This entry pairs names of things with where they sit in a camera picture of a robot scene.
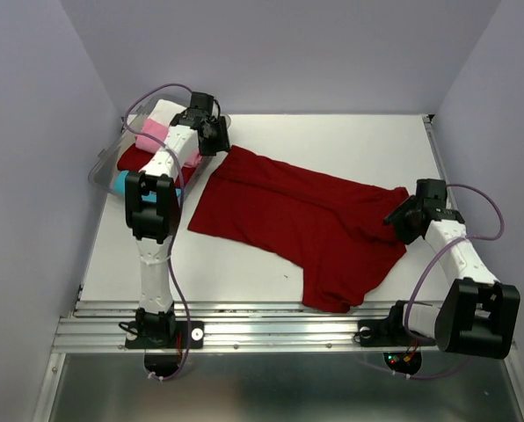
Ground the clear plastic storage bin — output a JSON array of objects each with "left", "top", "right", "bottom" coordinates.
[{"left": 89, "top": 94, "right": 230, "bottom": 199}]

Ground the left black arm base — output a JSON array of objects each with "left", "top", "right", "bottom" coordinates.
[{"left": 118, "top": 308, "right": 205, "bottom": 350}]

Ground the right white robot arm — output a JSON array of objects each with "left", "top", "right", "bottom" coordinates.
[{"left": 383, "top": 178, "right": 520, "bottom": 360}]

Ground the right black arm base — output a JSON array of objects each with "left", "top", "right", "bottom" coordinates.
[{"left": 353, "top": 300, "right": 440, "bottom": 347}]

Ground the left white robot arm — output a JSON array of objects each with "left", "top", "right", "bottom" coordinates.
[{"left": 120, "top": 91, "right": 230, "bottom": 349}]

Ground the rolled white t shirt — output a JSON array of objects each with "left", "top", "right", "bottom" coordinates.
[{"left": 149, "top": 99, "right": 186, "bottom": 127}]

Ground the rolled pink t shirt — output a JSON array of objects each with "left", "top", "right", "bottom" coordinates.
[{"left": 135, "top": 119, "right": 204, "bottom": 168}]

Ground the rolled dark red t shirt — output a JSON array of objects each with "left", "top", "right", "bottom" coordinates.
[{"left": 117, "top": 144, "right": 202, "bottom": 184}]

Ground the rolled cyan t shirt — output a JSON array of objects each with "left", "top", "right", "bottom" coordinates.
[{"left": 113, "top": 171, "right": 182, "bottom": 205}]

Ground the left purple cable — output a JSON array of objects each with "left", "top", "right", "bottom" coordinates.
[{"left": 121, "top": 83, "right": 198, "bottom": 382}]

